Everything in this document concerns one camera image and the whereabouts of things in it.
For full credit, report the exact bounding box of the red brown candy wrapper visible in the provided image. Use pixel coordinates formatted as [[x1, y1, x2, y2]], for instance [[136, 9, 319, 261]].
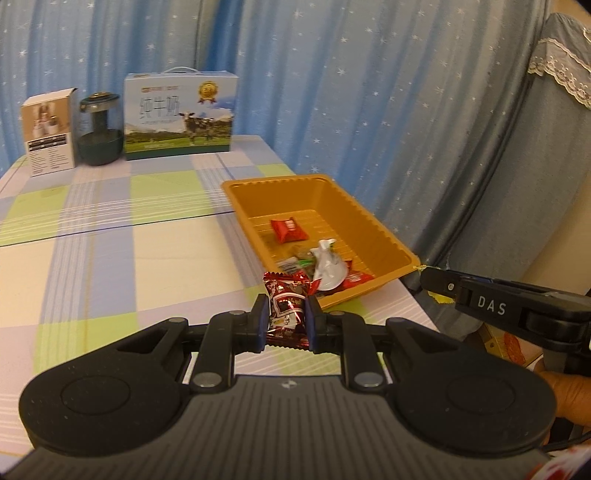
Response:
[[263, 272, 320, 350]]

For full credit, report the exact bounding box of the blue star curtain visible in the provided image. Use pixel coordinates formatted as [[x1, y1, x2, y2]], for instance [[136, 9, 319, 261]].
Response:
[[1, 1, 550, 265]]

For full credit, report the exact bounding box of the checked tablecloth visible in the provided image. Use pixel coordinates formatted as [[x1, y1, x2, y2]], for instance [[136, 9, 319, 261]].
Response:
[[0, 134, 440, 462]]

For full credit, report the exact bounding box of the orange plastic tray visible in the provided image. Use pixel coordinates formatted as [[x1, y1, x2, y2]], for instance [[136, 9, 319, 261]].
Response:
[[221, 174, 421, 309]]

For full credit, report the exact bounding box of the yellow small candy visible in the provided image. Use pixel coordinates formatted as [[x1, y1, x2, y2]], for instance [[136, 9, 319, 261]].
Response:
[[428, 291, 455, 305]]

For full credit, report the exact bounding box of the blue milk carton box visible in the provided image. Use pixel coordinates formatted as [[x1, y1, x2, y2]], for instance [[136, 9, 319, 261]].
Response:
[[123, 67, 238, 160]]

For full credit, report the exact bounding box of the red snack packet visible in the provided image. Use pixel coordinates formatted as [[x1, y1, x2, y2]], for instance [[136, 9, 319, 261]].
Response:
[[338, 260, 375, 291]]

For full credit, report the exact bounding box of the clear packet brown snack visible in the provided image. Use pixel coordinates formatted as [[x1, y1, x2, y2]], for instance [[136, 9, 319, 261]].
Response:
[[290, 243, 315, 261]]

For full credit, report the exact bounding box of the red square candy packet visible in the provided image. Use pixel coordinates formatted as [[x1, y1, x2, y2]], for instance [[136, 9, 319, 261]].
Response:
[[270, 217, 308, 244]]

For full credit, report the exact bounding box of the grey lace curtain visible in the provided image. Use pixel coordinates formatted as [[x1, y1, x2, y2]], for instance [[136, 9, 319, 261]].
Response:
[[434, 11, 591, 342]]

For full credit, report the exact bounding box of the green snack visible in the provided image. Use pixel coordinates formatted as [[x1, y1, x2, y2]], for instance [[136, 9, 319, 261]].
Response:
[[277, 257, 315, 276]]

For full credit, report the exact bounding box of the dark green glass jar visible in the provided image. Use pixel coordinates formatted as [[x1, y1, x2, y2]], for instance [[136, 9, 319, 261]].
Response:
[[76, 91, 124, 167]]

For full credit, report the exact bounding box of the white beige product box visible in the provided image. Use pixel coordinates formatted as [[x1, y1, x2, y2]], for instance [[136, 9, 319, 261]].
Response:
[[21, 88, 76, 177]]

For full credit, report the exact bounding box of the person's right hand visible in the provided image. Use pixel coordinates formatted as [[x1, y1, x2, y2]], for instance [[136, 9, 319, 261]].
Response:
[[534, 359, 591, 428]]

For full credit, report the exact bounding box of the silver white foil pouch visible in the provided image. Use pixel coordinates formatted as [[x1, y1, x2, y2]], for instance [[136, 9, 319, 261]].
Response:
[[311, 239, 349, 292]]

